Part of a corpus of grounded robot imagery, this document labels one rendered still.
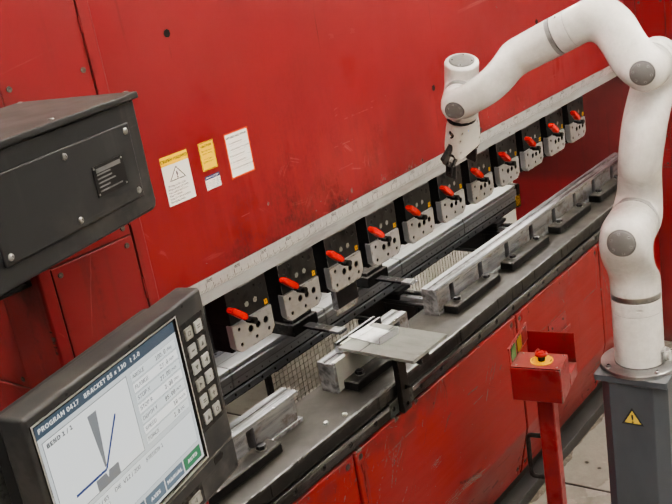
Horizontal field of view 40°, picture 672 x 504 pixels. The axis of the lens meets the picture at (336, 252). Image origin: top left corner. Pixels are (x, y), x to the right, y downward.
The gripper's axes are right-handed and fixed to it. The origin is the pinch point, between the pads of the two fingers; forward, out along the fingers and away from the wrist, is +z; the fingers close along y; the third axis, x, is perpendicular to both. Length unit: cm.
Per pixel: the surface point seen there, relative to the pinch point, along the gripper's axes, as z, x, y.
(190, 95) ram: -35, 40, -52
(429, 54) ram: 2, 43, 44
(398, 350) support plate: 48, 2, -29
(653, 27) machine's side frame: 60, 35, 195
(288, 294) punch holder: 23, 23, -47
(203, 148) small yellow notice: -24, 36, -54
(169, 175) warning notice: -24, 34, -66
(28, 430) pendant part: -53, -27, -137
